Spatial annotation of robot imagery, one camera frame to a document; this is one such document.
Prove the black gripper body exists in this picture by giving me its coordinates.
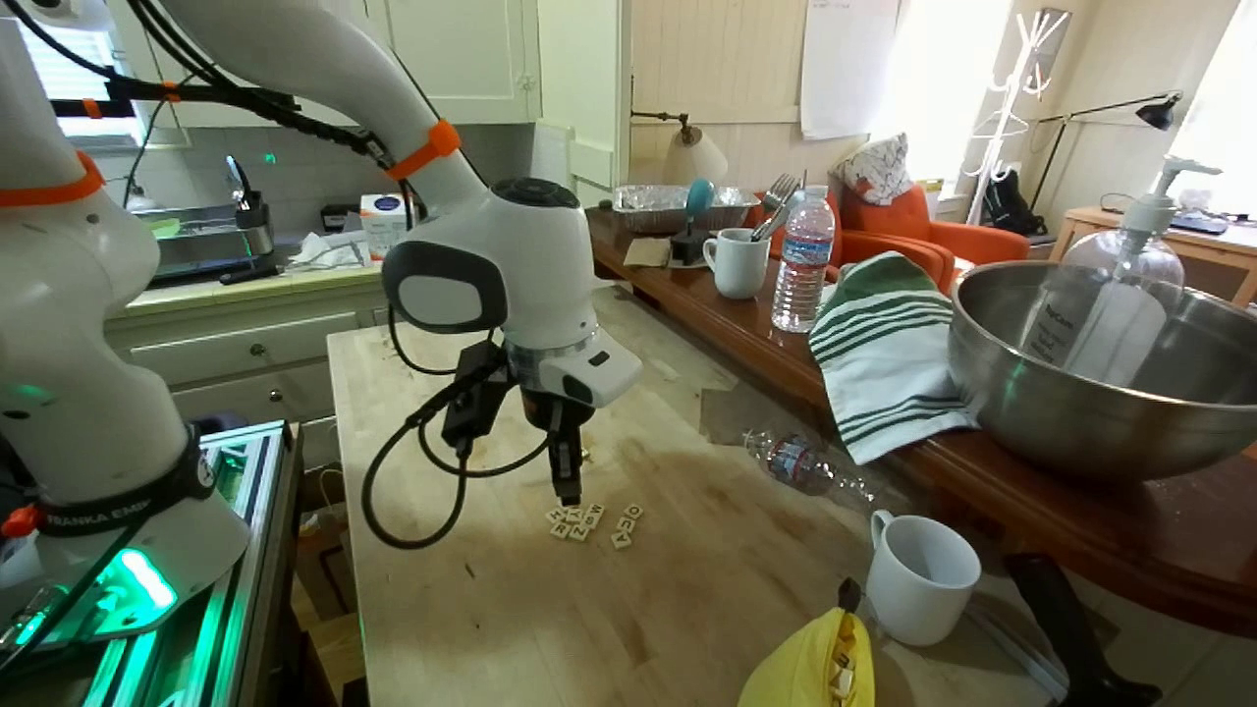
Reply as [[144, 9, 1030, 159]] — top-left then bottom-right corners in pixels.
[[518, 368, 597, 445]]

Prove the black rectangular block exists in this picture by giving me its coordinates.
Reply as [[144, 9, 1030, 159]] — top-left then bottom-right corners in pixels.
[[668, 224, 710, 267]]

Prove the brown cardboard sheet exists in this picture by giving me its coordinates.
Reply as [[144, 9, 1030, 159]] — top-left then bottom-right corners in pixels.
[[622, 231, 679, 274]]

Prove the crushed clear plastic bottle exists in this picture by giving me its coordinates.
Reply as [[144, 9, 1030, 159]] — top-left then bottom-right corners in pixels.
[[739, 426, 880, 511]]

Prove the white mug holding utensils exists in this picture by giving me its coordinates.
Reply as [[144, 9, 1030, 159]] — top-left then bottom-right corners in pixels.
[[701, 224, 774, 301]]

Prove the large aluminium foil tray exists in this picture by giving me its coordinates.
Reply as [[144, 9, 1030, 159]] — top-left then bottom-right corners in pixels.
[[611, 180, 757, 239]]

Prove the white blue canister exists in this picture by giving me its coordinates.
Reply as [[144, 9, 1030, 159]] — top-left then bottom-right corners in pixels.
[[358, 187, 413, 261]]

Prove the white crumpled cloth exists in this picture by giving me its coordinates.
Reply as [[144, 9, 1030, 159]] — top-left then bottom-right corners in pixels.
[[287, 231, 372, 274]]

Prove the silver metal spoon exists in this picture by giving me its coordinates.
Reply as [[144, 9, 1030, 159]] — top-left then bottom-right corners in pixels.
[[745, 180, 799, 248]]

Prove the clear plastic water bottle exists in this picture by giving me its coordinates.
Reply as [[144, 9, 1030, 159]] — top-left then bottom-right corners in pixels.
[[765, 186, 840, 338]]

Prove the beige shade table lamp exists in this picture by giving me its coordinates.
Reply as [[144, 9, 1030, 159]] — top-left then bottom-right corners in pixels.
[[630, 109, 732, 187]]

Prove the yellow banana-shaped dish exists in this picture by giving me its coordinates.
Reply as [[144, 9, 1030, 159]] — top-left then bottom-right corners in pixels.
[[735, 579, 886, 707]]

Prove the white drawer cabinet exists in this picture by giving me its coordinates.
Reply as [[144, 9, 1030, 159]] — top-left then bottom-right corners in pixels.
[[101, 267, 398, 435]]

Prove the green striped white towel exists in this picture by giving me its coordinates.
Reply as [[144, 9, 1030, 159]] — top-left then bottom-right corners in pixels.
[[806, 248, 984, 470]]

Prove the black tall grinder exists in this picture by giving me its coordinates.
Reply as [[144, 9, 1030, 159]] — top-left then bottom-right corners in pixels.
[[220, 153, 282, 287]]

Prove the white empty mug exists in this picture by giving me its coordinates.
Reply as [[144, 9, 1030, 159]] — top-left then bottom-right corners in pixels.
[[859, 506, 988, 651]]

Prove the patterned cushion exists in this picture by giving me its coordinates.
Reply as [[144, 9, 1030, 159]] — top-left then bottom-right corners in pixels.
[[837, 131, 916, 214]]

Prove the grey dish rack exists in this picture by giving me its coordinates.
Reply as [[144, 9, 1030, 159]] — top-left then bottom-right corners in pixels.
[[131, 193, 251, 287]]

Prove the orange armchair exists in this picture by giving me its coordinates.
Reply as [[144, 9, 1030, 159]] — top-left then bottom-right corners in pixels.
[[821, 180, 1037, 295]]

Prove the black bag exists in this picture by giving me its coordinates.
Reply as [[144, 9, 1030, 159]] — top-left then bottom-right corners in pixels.
[[980, 164, 1054, 239]]

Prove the steel mixing bowl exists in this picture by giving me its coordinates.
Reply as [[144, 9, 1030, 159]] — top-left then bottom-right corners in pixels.
[[947, 256, 1257, 489]]

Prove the white coat rack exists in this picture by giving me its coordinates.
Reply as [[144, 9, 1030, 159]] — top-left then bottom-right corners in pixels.
[[964, 5, 1077, 229]]

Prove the clear pump soap bottle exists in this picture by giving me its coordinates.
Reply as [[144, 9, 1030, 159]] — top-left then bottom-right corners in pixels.
[[1019, 153, 1225, 388]]

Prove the brown wooden counter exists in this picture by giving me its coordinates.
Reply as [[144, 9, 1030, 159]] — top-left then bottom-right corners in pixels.
[[584, 210, 1257, 646]]

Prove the black desk lamp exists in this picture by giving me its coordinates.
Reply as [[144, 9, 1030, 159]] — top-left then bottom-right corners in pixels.
[[1032, 92, 1188, 199]]

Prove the light wooden desk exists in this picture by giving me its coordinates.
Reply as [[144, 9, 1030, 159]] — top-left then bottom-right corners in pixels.
[[1045, 199, 1257, 308]]

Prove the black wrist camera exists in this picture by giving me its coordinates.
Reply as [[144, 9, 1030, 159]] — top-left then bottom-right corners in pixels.
[[440, 342, 511, 456]]

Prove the black camera cable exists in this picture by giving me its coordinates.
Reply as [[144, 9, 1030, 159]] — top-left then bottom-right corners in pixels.
[[358, 297, 563, 554]]

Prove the small orange velcro strap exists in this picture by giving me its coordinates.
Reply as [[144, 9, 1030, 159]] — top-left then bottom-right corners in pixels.
[[387, 119, 468, 187]]

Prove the metal robot cart frame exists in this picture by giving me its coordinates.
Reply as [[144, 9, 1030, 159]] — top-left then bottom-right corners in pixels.
[[0, 415, 307, 707]]

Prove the white wall poster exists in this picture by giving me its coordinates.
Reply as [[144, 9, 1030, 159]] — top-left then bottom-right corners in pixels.
[[799, 0, 909, 147]]

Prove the black mount rod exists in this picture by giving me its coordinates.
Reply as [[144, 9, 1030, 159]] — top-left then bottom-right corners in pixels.
[[76, 70, 300, 127]]

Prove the large orange velcro strap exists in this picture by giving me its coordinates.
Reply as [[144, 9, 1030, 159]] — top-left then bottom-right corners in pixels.
[[0, 153, 112, 214]]

